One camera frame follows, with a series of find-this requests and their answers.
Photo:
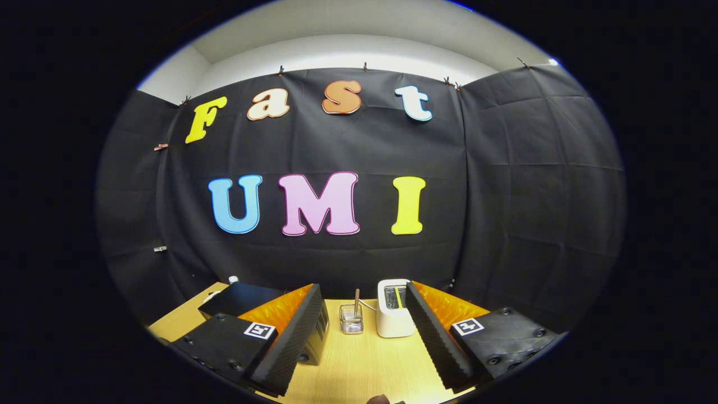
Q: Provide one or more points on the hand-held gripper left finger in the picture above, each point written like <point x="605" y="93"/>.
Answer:
<point x="291" y="342"/>

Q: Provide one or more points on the white toaster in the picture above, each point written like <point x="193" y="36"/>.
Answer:
<point x="392" y="322"/>

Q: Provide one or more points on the wooden utensil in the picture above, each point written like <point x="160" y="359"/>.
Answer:
<point x="357" y="300"/>

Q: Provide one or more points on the black toaster oven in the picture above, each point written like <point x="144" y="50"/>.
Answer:
<point x="241" y="297"/>

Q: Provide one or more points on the small white tray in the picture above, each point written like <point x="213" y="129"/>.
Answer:
<point x="212" y="295"/>

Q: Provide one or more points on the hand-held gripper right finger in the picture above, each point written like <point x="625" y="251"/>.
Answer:
<point x="435" y="342"/>

